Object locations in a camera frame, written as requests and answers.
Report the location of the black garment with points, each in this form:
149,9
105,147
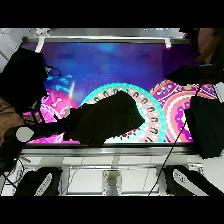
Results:
106,120
21,78
206,126

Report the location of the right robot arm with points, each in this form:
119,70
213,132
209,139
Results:
191,75

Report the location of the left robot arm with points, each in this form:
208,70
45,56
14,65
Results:
13,143

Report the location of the silver frame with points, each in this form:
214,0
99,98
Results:
111,150

